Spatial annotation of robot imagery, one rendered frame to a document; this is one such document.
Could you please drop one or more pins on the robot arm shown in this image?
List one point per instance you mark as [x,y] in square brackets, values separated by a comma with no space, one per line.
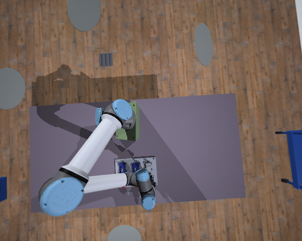
[62,193]

